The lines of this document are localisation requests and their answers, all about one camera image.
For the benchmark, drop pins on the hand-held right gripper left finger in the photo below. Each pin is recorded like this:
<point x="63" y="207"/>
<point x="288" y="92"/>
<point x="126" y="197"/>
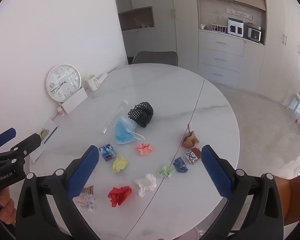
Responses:
<point x="83" y="172"/>

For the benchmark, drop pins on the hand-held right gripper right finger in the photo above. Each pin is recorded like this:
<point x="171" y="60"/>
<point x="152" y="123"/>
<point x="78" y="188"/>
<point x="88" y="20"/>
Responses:
<point x="216" y="172"/>

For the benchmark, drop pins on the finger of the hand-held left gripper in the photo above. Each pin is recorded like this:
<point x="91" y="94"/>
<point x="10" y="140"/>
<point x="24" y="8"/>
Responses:
<point x="5" y="137"/>
<point x="27" y="143"/>

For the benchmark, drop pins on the black and white patterned wrapper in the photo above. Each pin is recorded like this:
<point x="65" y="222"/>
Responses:
<point x="192" y="156"/>

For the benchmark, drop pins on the green paper ball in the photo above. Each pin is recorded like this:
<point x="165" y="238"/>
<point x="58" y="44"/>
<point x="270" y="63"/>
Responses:
<point x="166" y="171"/>

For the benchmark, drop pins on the person's left hand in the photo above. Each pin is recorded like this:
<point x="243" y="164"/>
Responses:
<point x="7" y="210"/>

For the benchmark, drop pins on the white paper sheet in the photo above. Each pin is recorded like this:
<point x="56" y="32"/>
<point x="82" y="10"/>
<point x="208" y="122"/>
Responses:
<point x="46" y="146"/>

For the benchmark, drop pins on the black pen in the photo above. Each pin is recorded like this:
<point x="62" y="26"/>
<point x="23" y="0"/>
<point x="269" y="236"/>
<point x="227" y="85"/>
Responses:
<point x="51" y="135"/>

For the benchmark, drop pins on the clear plastic wrapper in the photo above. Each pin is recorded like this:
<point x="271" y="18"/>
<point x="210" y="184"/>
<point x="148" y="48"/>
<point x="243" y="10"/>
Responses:
<point x="86" y="200"/>

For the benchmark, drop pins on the blue printed wrapper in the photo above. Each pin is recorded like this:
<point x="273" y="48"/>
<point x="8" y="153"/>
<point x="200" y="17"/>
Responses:
<point x="107" y="152"/>

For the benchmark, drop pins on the blue paper ball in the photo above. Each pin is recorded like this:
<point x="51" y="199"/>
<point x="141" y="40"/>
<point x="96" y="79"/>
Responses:
<point x="180" y="165"/>

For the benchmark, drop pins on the yellow paper ball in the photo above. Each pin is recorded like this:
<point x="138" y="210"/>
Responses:
<point x="120" y="164"/>

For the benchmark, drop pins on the crumpled brown paper wrapper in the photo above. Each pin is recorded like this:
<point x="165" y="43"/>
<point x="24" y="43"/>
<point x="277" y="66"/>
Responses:
<point x="190" y="140"/>

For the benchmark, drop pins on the red paper ball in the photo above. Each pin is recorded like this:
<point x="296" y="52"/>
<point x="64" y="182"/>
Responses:
<point x="119" y="195"/>

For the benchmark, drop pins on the small pink bottle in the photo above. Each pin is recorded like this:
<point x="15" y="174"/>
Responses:
<point x="60" y="110"/>

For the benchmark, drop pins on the blue face mask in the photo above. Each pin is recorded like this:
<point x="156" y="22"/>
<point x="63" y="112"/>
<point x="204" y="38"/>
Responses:
<point x="123" y="132"/>

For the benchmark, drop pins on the clear plastic tube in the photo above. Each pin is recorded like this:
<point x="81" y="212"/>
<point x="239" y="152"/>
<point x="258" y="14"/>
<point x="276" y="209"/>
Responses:
<point x="113" y="117"/>

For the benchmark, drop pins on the white rectangular box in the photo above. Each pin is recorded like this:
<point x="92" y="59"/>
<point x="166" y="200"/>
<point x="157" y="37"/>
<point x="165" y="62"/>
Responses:
<point x="74" y="101"/>

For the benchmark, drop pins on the white tissue ball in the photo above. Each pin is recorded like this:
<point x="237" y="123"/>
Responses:
<point x="146" y="184"/>

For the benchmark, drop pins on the pink paper ball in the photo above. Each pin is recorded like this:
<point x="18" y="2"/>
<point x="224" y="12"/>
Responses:
<point x="143" y="149"/>

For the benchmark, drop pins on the orange chair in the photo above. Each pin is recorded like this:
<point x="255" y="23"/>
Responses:
<point x="293" y="200"/>

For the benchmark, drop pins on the white mug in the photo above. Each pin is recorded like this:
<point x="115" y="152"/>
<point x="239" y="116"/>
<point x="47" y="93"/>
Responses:
<point x="92" y="82"/>

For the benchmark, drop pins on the small white box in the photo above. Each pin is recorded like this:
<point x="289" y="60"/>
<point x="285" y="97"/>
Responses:
<point x="103" y="78"/>

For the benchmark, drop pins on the white stool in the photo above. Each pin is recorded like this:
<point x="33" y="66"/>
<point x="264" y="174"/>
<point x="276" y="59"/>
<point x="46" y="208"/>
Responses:
<point x="296" y="102"/>

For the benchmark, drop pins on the white drawer cabinet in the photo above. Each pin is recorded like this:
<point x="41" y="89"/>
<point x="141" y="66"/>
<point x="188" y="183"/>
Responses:
<point x="225" y="60"/>

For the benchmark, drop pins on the grey chair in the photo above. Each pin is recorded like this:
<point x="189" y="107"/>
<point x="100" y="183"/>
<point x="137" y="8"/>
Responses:
<point x="155" y="58"/>

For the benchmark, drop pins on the white dish rack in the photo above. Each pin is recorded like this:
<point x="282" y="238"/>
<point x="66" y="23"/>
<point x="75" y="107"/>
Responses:
<point x="218" y="28"/>

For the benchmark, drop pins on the black and silver appliance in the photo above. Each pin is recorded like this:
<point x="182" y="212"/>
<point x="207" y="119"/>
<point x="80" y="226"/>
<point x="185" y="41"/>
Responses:
<point x="253" y="33"/>

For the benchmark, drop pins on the small white cup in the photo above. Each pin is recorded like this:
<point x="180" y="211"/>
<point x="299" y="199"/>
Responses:
<point x="203" y="26"/>

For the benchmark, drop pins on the white air fryer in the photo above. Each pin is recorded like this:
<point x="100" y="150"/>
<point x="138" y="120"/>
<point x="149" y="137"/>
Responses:
<point x="235" y="27"/>

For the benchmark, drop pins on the round white wall clock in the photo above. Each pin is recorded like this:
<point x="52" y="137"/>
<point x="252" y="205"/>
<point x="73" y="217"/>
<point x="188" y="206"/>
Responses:
<point x="63" y="83"/>

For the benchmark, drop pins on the white wall power strip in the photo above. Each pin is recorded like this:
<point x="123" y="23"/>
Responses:
<point x="239" y="13"/>

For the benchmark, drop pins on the wooden wall niche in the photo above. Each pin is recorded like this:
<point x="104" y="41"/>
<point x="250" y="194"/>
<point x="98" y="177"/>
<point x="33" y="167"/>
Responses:
<point x="136" y="18"/>

